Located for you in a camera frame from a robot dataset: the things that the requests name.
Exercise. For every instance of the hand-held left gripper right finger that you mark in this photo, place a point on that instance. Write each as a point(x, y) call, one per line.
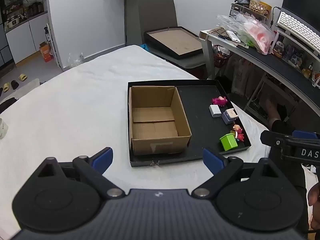
point(212, 160)

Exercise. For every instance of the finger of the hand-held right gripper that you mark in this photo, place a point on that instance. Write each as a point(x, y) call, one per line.
point(272, 139)
point(305, 134)

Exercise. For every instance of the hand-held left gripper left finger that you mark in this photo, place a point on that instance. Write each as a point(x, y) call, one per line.
point(102, 158)

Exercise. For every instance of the green cube toy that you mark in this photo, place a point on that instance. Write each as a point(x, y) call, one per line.
point(228, 142)

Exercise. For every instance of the girl doll figure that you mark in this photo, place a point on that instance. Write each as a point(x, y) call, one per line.
point(237, 132)

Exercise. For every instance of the black shallow tray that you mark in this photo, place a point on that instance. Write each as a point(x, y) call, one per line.
point(197, 120)

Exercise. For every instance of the white charger plug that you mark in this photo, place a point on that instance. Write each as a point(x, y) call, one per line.
point(215, 110)

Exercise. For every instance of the brown cardboard box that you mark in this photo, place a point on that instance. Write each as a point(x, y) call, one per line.
point(155, 132)

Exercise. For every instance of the pink toy figure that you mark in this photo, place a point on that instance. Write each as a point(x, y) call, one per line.
point(220, 101)

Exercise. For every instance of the person's right hand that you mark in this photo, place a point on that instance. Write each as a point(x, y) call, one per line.
point(315, 195)

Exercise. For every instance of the person's foot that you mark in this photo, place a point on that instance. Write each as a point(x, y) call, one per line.
point(272, 112)

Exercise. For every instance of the amber bottle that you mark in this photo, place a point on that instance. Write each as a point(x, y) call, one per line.
point(307, 72)

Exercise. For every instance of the panda figure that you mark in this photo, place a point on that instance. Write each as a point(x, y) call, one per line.
point(278, 49)

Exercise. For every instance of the white desk shelf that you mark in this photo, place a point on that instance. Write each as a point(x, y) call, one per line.
point(300, 42)

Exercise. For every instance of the red plastic basket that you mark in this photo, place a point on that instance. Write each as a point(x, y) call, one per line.
point(221, 58)

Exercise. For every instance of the clear plastic bag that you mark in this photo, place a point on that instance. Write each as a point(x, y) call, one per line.
point(75, 60)

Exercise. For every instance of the clear plastic bags pile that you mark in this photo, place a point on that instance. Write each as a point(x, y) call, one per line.
point(255, 32)

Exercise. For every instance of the white keyboard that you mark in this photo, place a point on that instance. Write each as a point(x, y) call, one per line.
point(295, 26)

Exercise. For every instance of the white phone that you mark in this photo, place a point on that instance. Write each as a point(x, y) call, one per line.
point(232, 36)

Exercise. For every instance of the yellow slipper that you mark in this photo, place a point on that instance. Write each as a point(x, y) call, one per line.
point(23, 77)
point(6, 87)

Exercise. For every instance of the blue cloth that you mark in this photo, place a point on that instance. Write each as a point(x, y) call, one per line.
point(145, 47)

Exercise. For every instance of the orange cardboard box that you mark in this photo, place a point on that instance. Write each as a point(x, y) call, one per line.
point(46, 53)

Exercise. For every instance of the black framed cardboard tray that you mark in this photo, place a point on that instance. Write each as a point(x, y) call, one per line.
point(175, 42)

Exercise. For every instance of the white slim rack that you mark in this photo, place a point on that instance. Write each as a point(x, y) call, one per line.
point(51, 42)

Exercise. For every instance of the wicker basket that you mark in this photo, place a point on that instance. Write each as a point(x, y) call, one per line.
point(257, 7)

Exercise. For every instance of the white cabinet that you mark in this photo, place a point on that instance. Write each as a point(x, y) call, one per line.
point(25, 37)

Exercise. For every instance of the black framed glass door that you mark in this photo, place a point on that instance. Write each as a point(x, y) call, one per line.
point(5, 42)

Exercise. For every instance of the grey chair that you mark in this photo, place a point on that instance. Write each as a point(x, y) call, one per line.
point(157, 12)

